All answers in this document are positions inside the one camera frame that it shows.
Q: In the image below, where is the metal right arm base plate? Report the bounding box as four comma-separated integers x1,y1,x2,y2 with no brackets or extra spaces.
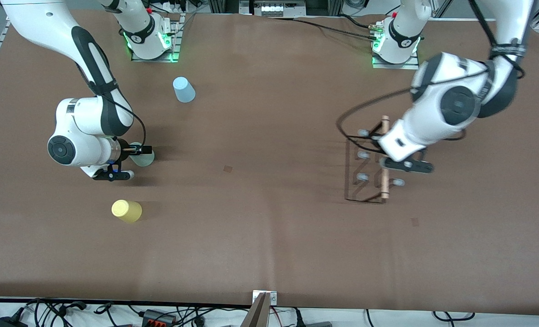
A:
131,13,182,63

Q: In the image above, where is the black wire cup holder rack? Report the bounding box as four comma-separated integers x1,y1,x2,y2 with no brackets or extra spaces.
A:
343,115,407,204

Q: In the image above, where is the grey metal post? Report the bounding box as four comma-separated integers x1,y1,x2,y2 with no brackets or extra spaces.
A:
240,292,272,327

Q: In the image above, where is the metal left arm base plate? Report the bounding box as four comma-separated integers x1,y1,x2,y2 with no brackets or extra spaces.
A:
371,48,420,70

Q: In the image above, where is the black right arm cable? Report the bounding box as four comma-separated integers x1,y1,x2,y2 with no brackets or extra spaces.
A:
110,93,148,148

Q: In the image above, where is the light blue plastic cup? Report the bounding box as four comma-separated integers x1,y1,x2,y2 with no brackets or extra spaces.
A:
173,76,196,104

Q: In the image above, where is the black orange connector block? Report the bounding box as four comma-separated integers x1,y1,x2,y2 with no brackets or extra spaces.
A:
141,309,178,327

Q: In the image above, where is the yellow plastic cup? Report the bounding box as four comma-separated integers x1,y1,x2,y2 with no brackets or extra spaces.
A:
111,199,143,223

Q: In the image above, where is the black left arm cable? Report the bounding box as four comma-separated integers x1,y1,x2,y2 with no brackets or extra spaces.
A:
336,0,524,153

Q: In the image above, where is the small metal clamp bracket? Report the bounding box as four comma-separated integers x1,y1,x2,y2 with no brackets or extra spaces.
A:
252,290,278,306

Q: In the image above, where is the black plug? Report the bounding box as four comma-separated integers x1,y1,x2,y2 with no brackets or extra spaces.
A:
292,308,333,327

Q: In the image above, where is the white power strip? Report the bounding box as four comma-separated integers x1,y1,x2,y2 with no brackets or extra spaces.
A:
252,0,307,18

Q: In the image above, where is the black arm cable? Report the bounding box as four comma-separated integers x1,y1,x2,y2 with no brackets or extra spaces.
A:
110,93,148,148
336,0,524,153

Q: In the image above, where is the mint green plastic cup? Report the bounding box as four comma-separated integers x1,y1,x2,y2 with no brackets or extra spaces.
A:
130,142,155,168

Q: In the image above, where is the brown table cover sheet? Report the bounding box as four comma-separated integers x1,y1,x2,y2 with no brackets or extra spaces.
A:
0,10,539,316

